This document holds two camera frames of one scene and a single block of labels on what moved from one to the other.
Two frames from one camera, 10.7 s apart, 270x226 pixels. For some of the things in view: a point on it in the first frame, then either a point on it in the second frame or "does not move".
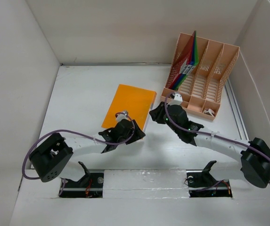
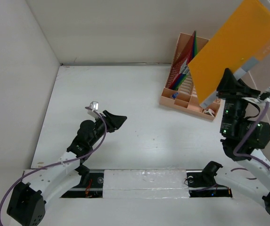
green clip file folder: [196, 61] does not move
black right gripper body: [161, 116] to [225, 92]
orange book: [136, 102] to [253, 32]
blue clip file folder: [182, 76] does not move
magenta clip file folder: [185, 53] does not move
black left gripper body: [136, 136] to [110, 125]
